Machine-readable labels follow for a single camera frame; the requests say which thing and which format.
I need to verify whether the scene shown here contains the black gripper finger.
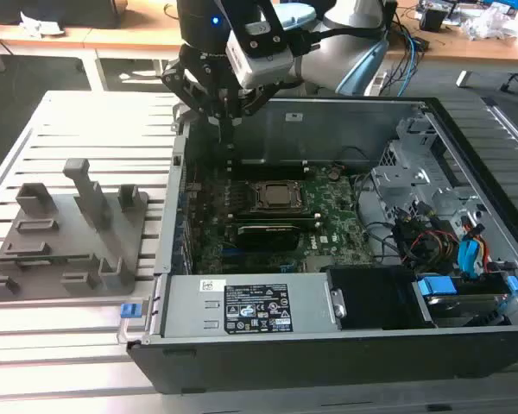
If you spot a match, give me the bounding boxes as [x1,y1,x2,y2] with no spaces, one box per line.
[230,79,282,130]
[161,60,231,130]

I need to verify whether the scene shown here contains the black RAM slot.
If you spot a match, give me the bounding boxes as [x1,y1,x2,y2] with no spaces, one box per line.
[241,168,308,181]

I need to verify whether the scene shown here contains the CPU chip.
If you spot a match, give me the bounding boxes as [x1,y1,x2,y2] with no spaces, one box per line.
[258,184,304,207]

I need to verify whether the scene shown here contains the CPU socket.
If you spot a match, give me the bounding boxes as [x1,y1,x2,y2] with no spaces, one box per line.
[246,179,311,216]

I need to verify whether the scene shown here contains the white power strip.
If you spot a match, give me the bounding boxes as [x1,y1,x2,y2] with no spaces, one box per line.
[370,71,389,97]

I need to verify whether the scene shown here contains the black expansion slot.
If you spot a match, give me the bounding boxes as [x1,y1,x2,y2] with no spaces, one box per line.
[234,210,325,229]

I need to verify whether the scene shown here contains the green motherboard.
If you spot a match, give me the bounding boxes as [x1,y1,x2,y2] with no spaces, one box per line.
[184,166,373,275]

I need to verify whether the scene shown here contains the black graphics card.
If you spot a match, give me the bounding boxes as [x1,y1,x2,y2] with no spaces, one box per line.
[236,222,302,252]

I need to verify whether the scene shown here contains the large black box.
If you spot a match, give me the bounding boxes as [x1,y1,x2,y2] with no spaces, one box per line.
[0,0,124,30]

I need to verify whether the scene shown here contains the silver metal drive cage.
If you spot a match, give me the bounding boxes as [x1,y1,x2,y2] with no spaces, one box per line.
[369,116,496,271]

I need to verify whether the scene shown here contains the crumpled white paper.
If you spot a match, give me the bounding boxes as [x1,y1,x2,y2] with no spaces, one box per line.
[19,10,66,36]

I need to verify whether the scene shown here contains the small black box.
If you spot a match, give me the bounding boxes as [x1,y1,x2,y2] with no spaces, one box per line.
[418,6,449,32]

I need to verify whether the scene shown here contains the grey parts rack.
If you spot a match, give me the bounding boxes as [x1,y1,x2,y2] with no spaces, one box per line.
[0,158,150,301]

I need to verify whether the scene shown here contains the silver power supply box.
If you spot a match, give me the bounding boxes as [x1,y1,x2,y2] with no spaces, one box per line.
[161,275,343,340]

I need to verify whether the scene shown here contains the black plastic bay cover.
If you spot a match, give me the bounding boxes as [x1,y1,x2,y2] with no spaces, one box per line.
[327,267,435,331]

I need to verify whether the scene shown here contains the clear plastic bags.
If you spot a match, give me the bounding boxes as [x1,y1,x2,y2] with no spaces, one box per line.
[460,6,517,42]

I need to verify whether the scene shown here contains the black open PC case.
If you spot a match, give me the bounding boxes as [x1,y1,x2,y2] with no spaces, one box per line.
[127,97,518,396]

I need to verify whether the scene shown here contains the hard disk in blue carrier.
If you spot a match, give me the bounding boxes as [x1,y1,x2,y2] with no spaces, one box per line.
[414,275,518,327]

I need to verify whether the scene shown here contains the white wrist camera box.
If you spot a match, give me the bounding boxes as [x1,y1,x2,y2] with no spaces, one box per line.
[224,20,295,90]

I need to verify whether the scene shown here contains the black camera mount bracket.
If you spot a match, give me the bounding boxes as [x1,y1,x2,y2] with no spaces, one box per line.
[228,0,288,55]

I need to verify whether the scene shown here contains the black camera cable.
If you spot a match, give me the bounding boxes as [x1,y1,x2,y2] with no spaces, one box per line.
[291,23,392,57]

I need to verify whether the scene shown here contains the wooden desk white frame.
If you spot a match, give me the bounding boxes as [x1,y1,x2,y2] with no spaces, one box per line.
[0,0,186,92]
[383,23,518,90]

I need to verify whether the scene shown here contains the hanging blue cable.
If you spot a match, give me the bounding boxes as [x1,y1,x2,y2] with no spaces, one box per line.
[401,28,420,95]

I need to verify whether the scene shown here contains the black wire bundle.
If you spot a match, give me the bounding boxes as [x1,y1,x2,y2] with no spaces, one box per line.
[351,170,416,267]

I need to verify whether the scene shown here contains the red orange power wire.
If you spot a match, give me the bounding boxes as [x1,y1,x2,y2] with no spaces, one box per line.
[415,230,457,264]

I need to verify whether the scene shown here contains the silver case release handle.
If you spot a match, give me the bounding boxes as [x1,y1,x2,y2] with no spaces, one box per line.
[115,275,159,346]

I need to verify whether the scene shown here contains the blue data wire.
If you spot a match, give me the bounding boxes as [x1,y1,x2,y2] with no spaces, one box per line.
[457,239,488,282]

